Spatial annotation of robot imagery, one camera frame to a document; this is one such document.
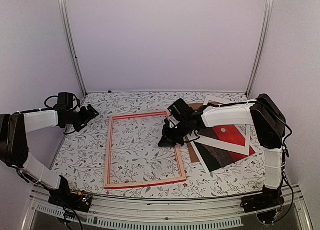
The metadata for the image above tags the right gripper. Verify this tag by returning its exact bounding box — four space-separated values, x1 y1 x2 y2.
158 119 191 147

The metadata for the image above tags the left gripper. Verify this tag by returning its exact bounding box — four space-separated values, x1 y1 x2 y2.
66 104 100 132

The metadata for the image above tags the clear acrylic sheet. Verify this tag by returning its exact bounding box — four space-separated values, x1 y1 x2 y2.
110 116 180 184

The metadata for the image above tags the wooden picture frame red edge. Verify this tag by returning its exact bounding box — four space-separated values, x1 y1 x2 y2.
104 110 187 189

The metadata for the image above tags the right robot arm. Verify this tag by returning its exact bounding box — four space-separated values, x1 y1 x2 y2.
158 94 288 208

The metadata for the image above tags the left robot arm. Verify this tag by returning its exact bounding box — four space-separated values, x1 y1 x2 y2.
0 104 99 207

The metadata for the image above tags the red black abstract photo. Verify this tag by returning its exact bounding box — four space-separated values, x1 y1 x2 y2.
195 129 248 173

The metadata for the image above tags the white photo mat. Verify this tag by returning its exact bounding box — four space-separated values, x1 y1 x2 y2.
184 95 252 156

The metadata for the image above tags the brown backing board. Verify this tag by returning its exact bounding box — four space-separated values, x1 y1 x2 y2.
187 103 202 163

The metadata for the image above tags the floral patterned table cover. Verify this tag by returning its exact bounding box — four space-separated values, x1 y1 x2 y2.
52 92 266 199

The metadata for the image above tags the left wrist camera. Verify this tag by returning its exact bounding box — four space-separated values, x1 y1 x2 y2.
53 92 78 111

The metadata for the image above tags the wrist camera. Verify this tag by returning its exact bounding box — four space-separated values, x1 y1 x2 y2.
53 92 78 111
168 98 194 121

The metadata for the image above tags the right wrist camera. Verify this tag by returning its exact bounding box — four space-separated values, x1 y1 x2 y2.
168 98 194 121

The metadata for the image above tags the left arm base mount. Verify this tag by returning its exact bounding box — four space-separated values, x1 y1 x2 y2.
48 190 92 212

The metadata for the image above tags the front aluminium rail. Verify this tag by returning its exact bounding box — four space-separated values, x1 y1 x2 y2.
21 185 314 229

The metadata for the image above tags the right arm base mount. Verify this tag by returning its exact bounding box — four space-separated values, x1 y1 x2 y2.
240 186 285 224

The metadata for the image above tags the left aluminium corner post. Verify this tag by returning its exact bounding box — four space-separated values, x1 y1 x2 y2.
58 0 88 96

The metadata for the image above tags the aluminium corner post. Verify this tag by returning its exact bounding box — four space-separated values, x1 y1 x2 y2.
245 0 274 97
58 0 88 96

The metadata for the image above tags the right aluminium corner post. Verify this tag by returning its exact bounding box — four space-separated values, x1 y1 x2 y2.
245 0 274 97

